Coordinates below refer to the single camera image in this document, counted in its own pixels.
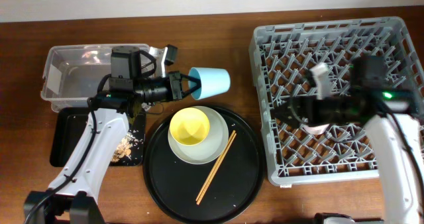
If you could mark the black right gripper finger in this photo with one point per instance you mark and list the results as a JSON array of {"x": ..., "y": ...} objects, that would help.
[
  {"x": 283, "y": 111},
  {"x": 290, "y": 121}
]

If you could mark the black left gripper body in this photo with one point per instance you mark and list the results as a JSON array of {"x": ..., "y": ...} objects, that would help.
[{"x": 161, "y": 90}]

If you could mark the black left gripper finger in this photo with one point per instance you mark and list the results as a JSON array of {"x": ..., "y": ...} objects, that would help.
[
  {"x": 190, "y": 79},
  {"x": 193, "y": 92}
]

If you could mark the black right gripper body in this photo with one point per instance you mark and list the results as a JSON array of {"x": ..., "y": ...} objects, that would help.
[{"x": 333, "y": 111}]

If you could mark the light blue plastic cup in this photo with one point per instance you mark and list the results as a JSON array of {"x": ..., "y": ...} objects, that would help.
[{"x": 214, "y": 81}]

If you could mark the yellow plastic bowl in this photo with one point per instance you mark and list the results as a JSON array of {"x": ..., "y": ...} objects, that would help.
[{"x": 189, "y": 126}]

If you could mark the pink plastic cup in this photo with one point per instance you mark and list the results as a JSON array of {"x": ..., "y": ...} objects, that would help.
[{"x": 317, "y": 130}]

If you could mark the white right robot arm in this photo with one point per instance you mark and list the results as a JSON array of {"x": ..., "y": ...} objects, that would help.
[{"x": 389, "y": 117}]

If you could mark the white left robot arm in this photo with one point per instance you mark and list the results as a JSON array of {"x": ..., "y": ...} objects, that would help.
[{"x": 118, "y": 100}]

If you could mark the grey plastic dishwasher rack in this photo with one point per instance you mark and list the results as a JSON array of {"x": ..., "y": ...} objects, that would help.
[{"x": 281, "y": 55}]

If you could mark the clear plastic waste bin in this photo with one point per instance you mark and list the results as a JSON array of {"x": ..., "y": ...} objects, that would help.
[{"x": 72, "y": 74}]

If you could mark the black rectangular waste tray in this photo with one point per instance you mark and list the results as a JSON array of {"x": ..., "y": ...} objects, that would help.
[{"x": 70, "y": 126}]

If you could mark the peanut shells and rice pile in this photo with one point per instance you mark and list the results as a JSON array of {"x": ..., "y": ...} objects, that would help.
[{"x": 124, "y": 150}]

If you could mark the round black serving tray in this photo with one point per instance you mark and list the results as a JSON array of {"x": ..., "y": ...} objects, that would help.
[{"x": 174, "y": 184}]

